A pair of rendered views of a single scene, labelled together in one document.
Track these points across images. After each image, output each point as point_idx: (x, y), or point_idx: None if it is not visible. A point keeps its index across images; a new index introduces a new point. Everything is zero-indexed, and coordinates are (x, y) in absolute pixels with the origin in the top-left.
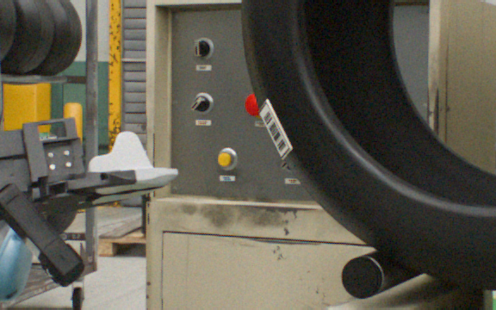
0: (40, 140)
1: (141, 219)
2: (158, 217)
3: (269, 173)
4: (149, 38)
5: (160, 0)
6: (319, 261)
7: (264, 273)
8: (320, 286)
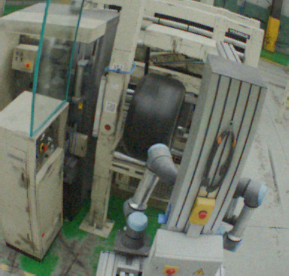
0: None
1: None
2: (37, 188)
3: (42, 161)
4: (34, 149)
5: (37, 138)
6: (54, 171)
7: (49, 182)
8: (54, 176)
